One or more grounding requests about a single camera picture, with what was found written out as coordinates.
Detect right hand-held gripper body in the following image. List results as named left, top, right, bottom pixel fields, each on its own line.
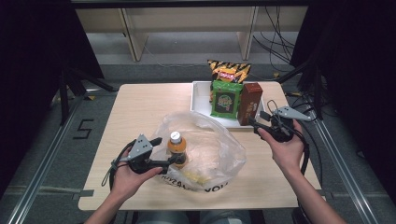
left=269, top=105, right=312, bottom=144

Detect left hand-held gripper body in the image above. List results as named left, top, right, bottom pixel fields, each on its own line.
left=125, top=133, right=166, bottom=175

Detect orange drink bottle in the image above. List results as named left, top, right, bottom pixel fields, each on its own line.
left=167, top=131, right=189, bottom=169

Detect brown carton box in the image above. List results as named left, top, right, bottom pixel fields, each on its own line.
left=236, top=82, right=264, bottom=127

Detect green snack packet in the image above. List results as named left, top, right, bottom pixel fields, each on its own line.
left=209, top=79, right=244, bottom=120

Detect clear plastic bag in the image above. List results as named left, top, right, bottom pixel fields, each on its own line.
left=149, top=110, right=247, bottom=193

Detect yellow black chips bag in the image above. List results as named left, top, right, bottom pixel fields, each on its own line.
left=207, top=59, right=252, bottom=104

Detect white plastic tray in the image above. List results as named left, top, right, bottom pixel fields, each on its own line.
left=191, top=80, right=267, bottom=130

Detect person's left hand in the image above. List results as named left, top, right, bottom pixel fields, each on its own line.
left=110, top=157, right=164, bottom=203

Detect person's right hand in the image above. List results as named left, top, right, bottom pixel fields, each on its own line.
left=256, top=120, right=305, bottom=176

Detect small yellow packet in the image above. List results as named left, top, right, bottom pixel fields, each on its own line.
left=185, top=172, right=208, bottom=185

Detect black metal stand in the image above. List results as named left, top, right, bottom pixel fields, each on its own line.
left=276, top=60, right=325, bottom=120
left=59, top=66, right=116, bottom=125

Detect dark curtain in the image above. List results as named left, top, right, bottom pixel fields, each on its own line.
left=0, top=0, right=105, bottom=197
left=290, top=0, right=396, bottom=197

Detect beige desk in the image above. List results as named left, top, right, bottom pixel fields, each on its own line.
left=74, top=5, right=309, bottom=63

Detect black floor cables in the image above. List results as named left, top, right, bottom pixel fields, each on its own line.
left=286, top=90, right=323, bottom=124

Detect right hand-held gripper cable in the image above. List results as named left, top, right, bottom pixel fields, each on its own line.
left=266, top=99, right=312, bottom=224

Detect bundle of black cables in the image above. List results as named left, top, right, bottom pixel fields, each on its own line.
left=252, top=6, right=297, bottom=73

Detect aluminium floor rail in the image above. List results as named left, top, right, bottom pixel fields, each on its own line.
left=312, top=119, right=379, bottom=224
left=6, top=92, right=86, bottom=224

